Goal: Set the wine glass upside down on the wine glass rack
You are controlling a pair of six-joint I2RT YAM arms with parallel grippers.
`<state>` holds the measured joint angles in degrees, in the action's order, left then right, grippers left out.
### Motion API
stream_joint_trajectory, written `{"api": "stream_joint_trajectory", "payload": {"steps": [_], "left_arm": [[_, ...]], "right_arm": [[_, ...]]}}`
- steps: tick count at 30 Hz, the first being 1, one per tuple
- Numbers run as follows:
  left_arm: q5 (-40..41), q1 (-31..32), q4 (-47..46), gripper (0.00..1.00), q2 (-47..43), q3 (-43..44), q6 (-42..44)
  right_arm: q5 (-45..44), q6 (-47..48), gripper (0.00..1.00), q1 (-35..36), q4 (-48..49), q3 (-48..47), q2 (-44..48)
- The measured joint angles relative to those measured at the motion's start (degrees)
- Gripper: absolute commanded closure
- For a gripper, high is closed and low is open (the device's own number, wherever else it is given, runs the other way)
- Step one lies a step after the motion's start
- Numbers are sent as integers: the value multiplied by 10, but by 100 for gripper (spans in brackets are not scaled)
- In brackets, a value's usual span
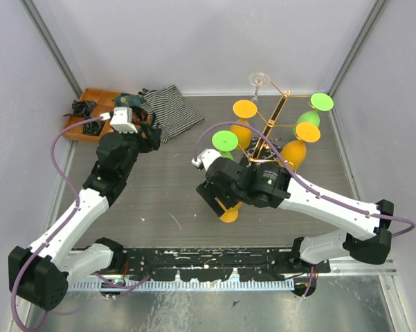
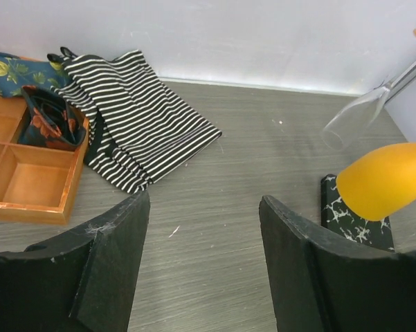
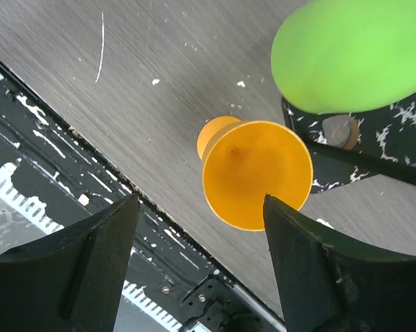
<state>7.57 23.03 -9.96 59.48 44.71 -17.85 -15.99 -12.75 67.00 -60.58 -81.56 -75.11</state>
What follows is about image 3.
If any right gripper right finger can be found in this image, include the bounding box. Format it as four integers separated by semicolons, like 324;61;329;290
263;196;416;331

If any green plastic goblet front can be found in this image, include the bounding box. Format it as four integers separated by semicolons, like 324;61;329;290
271;1;416;114

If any black mounting base plate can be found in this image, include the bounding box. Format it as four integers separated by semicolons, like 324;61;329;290
0;62;285;331

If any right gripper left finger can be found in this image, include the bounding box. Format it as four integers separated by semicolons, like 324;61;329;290
0;195;139;331

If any orange plastic goblet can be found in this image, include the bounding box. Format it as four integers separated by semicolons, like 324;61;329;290
197;116;314;232

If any gold wine glass rack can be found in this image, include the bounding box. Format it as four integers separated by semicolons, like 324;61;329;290
281;93;416;194

